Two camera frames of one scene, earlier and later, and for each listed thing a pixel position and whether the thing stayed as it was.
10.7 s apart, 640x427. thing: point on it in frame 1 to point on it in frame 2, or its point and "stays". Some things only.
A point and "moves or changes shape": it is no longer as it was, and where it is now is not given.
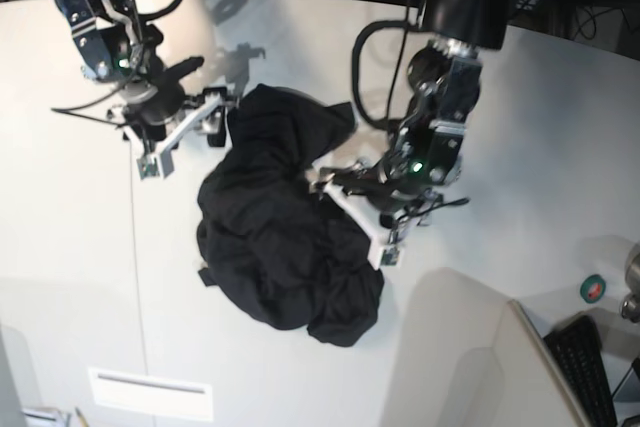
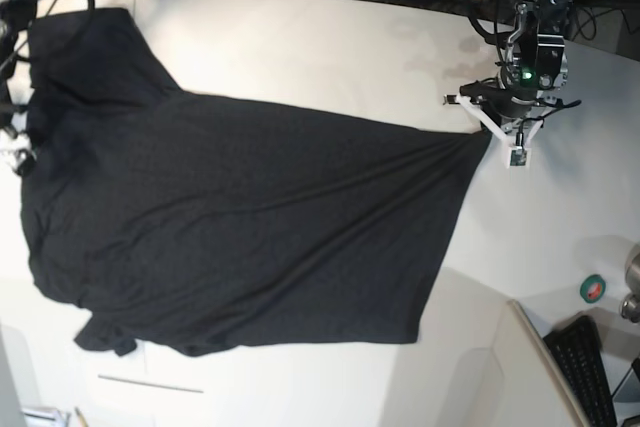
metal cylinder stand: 631,304 stays
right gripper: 377,182 to 512,103
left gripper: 148,105 to 16,152
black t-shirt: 288,255 moves or changes shape
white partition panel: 536,392 stays
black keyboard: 577,347 stays
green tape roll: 592,288 stays
